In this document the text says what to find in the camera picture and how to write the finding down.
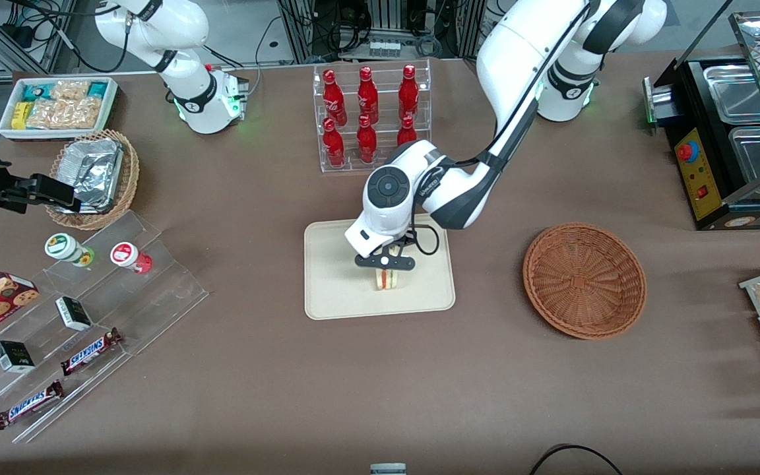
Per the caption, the black cable loop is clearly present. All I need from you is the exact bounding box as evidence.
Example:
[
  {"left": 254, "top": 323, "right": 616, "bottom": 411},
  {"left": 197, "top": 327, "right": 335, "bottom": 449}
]
[{"left": 528, "top": 443, "right": 625, "bottom": 475}]

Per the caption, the clear acrylic step shelf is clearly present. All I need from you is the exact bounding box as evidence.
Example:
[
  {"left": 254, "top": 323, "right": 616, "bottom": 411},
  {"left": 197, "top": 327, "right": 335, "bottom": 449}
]
[{"left": 0, "top": 210, "right": 210, "bottom": 444}]

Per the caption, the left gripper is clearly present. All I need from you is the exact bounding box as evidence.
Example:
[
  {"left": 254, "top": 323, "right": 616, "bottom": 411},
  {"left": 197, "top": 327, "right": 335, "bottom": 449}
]
[{"left": 344, "top": 216, "right": 416, "bottom": 290}]

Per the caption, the clear acrylic bottle rack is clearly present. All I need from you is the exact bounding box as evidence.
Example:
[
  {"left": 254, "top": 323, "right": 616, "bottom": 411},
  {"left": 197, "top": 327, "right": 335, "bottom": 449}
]
[{"left": 312, "top": 59, "right": 433, "bottom": 174}]

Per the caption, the white rectangular snack bin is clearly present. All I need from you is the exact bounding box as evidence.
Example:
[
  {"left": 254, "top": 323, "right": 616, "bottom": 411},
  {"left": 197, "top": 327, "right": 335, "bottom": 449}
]
[{"left": 0, "top": 77, "right": 119, "bottom": 142}]

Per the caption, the light wicker basket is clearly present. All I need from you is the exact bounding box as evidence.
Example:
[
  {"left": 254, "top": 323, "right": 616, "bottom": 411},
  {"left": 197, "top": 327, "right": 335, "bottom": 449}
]
[{"left": 44, "top": 129, "right": 141, "bottom": 231}]

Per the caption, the snickers chocolate bar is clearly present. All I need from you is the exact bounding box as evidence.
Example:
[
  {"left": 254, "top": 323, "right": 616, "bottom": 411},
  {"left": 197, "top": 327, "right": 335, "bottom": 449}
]
[
  {"left": 60, "top": 327, "right": 123, "bottom": 377},
  {"left": 0, "top": 380, "right": 65, "bottom": 431}
]

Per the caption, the green lid cup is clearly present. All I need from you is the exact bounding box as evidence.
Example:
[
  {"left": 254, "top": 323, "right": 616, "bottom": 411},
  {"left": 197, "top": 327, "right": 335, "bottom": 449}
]
[{"left": 44, "top": 234, "right": 96, "bottom": 267}]

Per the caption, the small black carton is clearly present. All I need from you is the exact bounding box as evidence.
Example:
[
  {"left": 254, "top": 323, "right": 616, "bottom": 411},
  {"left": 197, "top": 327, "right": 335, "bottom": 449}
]
[
  {"left": 0, "top": 340, "right": 36, "bottom": 374},
  {"left": 55, "top": 296, "right": 93, "bottom": 332}
]

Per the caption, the black food warmer appliance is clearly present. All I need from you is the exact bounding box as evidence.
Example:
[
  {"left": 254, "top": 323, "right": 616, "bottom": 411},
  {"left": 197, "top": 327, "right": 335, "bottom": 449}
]
[{"left": 642, "top": 9, "right": 760, "bottom": 231}]

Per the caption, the red lid cup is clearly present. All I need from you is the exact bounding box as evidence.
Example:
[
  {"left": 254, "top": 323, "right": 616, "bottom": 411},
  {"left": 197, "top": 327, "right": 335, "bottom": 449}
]
[{"left": 110, "top": 241, "right": 153, "bottom": 274}]

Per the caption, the aluminium foil container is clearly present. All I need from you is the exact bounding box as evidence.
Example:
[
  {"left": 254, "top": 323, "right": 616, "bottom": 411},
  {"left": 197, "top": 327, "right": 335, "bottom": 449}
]
[{"left": 53, "top": 138, "right": 124, "bottom": 214}]

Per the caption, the beige rectangular plastic tray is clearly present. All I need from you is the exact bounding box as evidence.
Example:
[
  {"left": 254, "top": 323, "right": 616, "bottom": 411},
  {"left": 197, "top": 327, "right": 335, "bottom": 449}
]
[{"left": 303, "top": 212, "right": 457, "bottom": 321}]

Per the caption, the red cola bottle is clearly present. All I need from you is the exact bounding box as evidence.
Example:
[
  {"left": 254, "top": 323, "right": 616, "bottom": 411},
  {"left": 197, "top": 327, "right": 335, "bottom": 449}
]
[
  {"left": 396, "top": 115, "right": 418, "bottom": 148},
  {"left": 322, "top": 117, "right": 347, "bottom": 168},
  {"left": 356, "top": 115, "right": 379, "bottom": 164},
  {"left": 398, "top": 64, "right": 420, "bottom": 121},
  {"left": 322, "top": 69, "right": 348, "bottom": 127},
  {"left": 357, "top": 66, "right": 380, "bottom": 125}
]

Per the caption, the round brown wicker basket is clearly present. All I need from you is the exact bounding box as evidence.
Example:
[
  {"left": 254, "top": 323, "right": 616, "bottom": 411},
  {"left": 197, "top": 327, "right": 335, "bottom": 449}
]
[{"left": 522, "top": 223, "right": 648, "bottom": 340}]

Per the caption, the clear bag of crackers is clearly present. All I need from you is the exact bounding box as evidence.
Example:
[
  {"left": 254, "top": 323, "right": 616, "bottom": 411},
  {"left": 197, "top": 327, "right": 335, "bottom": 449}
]
[{"left": 26, "top": 80, "right": 102, "bottom": 131}]

